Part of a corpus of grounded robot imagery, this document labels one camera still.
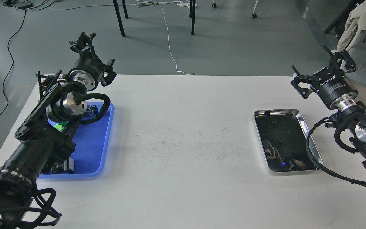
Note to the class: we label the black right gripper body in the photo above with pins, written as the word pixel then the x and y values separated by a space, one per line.
pixel 331 87

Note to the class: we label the shiny metal tray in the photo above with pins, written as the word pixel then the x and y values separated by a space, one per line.
pixel 282 135

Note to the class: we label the black table leg right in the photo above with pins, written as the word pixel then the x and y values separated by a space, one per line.
pixel 192 10

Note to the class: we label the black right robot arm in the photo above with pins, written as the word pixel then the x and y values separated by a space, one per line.
pixel 349 122

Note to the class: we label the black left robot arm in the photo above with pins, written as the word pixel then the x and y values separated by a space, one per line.
pixel 46 136

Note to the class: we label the black table leg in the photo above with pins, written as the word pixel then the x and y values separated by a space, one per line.
pixel 118 15
pixel 192 10

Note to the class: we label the beige cloth on chair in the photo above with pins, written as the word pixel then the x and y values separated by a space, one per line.
pixel 355 24

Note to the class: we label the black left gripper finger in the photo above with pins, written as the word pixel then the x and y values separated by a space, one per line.
pixel 84 47
pixel 110 73

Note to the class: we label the black switch block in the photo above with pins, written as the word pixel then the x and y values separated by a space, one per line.
pixel 68 166

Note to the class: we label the black table leg left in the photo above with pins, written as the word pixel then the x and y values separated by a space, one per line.
pixel 118 15

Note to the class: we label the green push button switch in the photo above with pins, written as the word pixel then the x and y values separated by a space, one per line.
pixel 61 126

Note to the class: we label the red push button switch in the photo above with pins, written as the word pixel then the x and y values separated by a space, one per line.
pixel 91 112

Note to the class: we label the blue plastic tray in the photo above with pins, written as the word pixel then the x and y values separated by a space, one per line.
pixel 91 148

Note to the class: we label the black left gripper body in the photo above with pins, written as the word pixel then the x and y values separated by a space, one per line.
pixel 87 71

